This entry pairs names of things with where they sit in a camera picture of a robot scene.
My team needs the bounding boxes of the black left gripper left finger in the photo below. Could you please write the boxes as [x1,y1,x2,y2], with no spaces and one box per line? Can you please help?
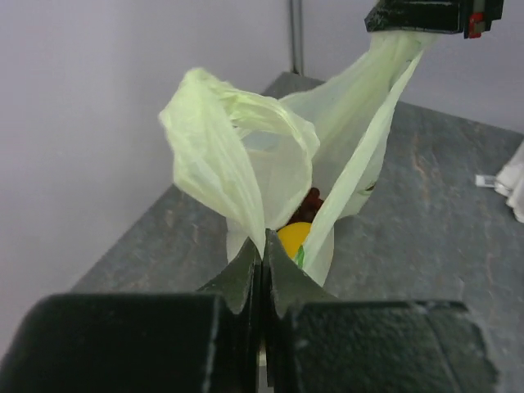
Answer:
[1,242,261,392]

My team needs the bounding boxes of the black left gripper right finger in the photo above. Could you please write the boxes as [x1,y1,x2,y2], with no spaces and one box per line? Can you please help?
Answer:
[263,231,500,392]

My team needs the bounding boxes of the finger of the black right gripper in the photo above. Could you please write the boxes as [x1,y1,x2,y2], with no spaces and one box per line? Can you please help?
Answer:
[364,0,504,39]

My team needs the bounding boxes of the yellow fake orange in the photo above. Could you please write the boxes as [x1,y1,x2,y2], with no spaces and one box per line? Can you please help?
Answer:
[278,222,311,260]

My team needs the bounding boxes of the dark red fake grapes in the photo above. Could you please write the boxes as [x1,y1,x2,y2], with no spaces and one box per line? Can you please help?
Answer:
[288,187,323,224]

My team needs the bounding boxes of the light green plastic bag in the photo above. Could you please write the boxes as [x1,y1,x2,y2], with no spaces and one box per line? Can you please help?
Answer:
[159,31,436,285]

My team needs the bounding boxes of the white folded towel right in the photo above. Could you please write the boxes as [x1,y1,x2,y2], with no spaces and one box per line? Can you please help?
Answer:
[475,142,524,224]

